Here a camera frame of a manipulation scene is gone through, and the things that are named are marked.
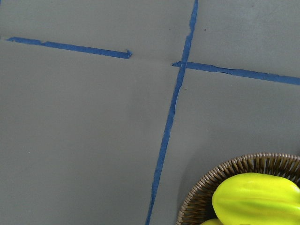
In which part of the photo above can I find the yellow lemon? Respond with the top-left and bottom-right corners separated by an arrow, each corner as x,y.
200,218 -> 223,225

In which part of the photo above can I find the brown wicker basket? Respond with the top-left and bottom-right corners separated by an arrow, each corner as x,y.
176,153 -> 300,225

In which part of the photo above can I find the yellow starfruit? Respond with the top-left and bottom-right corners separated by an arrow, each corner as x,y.
212,173 -> 300,225

